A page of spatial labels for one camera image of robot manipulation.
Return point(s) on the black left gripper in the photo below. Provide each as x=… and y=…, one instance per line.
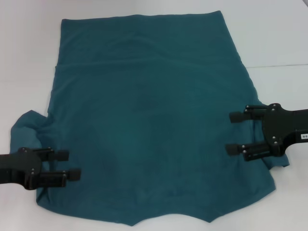
x=19, y=166

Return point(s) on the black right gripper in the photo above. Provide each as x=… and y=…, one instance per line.
x=279, y=127

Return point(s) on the white number label sticker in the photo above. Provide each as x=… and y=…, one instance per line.
x=304, y=136

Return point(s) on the teal blue shirt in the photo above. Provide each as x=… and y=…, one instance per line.
x=154, y=120

